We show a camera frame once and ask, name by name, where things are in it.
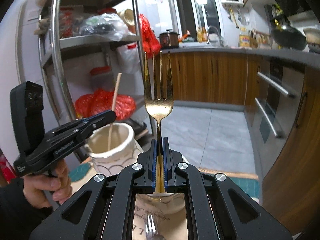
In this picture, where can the dark rice cooker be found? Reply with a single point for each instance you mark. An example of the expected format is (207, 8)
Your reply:
(169, 39)

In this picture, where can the white floral cutlery jar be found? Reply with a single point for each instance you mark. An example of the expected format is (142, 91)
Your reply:
(168, 212)

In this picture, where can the red plastic bag upper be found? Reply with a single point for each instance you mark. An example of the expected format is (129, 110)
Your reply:
(150, 43)

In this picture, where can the gold fork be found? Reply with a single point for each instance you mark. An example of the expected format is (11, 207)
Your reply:
(158, 92)

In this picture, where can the white ceramic chopstick jar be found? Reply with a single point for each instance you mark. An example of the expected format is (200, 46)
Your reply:
(112, 148)

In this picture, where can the red plastic bag low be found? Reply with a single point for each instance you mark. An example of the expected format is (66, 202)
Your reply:
(101, 100)

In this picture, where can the white bowl on counter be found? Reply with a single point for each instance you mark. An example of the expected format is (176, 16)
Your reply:
(313, 39)

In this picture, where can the built-in oven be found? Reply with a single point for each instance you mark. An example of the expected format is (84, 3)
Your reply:
(276, 106)

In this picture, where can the silver spoon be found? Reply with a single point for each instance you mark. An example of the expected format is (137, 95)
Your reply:
(150, 228)

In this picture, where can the printed horse table mat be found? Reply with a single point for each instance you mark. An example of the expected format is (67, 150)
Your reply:
(248, 182)

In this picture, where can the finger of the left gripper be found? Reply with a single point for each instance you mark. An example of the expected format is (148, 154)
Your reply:
(100, 119)

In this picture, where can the black wok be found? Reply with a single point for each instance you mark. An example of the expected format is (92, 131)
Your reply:
(287, 36)

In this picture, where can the wooden chopstick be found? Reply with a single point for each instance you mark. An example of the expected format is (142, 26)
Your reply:
(113, 108)

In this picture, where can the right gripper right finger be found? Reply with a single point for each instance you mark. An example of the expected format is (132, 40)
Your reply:
(217, 209)

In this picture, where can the metal shelving rack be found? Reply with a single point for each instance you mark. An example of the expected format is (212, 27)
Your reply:
(83, 45)

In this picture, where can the left hand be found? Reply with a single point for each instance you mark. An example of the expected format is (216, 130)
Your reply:
(34, 187)

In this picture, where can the wooden kitchen cabinets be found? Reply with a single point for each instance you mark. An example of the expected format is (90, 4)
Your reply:
(215, 77)

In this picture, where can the yellow oil bottle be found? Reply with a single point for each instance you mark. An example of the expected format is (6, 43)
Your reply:
(244, 39)

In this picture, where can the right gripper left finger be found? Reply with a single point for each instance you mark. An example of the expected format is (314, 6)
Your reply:
(104, 207)

